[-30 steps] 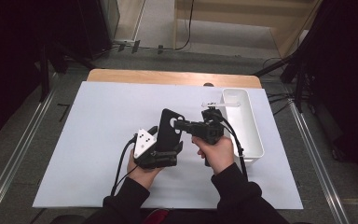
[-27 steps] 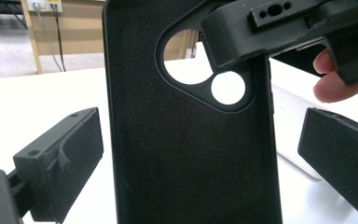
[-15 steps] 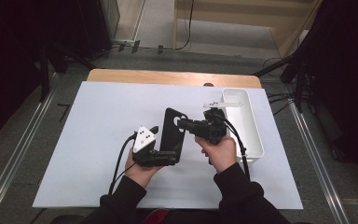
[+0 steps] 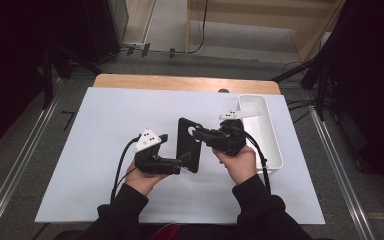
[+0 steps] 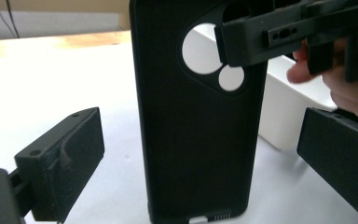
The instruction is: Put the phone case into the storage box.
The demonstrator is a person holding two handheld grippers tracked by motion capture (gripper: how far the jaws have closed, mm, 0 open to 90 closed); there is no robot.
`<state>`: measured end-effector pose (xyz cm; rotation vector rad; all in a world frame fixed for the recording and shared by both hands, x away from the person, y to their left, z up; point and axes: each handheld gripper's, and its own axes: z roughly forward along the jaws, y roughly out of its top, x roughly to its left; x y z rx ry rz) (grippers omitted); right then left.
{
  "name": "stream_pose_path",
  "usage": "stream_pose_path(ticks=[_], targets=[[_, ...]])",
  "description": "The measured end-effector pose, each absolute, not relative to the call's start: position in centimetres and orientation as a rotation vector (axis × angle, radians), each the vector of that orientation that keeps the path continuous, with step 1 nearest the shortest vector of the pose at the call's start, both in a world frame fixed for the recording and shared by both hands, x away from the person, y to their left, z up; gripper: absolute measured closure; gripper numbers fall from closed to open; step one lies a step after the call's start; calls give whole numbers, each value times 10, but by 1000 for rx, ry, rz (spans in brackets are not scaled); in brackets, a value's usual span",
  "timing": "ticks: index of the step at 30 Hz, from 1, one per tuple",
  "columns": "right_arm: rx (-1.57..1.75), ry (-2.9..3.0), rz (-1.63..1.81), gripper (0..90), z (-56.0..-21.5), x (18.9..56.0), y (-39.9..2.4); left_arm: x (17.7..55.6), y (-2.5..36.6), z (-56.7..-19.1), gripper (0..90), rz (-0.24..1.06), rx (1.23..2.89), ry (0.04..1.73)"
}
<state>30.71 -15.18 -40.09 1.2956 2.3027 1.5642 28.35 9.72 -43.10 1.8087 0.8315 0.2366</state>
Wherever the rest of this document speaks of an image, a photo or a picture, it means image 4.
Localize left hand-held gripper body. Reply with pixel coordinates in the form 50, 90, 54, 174
133, 127, 163, 175

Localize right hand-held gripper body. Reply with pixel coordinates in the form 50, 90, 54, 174
209, 110, 263, 157

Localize black phone case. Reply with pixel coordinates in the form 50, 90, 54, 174
175, 117, 204, 174

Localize white rectangular plastic container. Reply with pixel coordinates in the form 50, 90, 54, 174
236, 94, 285, 175

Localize person's left hand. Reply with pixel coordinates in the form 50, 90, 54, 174
124, 161, 171, 198

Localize person's right hand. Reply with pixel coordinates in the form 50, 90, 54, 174
212, 145, 259, 186

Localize red rounded object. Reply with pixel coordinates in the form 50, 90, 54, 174
152, 222, 183, 240

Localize black metal stand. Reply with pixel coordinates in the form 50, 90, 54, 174
272, 54, 332, 122
40, 41, 104, 110

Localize dark curtain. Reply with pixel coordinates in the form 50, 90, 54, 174
326, 0, 384, 201
0, 0, 53, 159

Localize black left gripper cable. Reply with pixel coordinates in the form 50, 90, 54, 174
110, 134, 142, 203

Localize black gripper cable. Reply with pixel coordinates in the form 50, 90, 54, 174
110, 134, 142, 203
242, 129, 272, 195

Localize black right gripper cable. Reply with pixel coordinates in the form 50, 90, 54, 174
242, 129, 272, 195

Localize black floor cables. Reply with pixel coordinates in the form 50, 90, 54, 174
280, 60, 318, 125

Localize black hanging cable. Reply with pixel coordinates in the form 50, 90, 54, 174
187, 0, 210, 55

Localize light wooden frame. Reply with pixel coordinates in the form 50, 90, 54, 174
185, 0, 348, 63

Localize aluminium floor rail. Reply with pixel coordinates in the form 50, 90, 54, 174
0, 99, 60, 240
308, 105, 377, 240

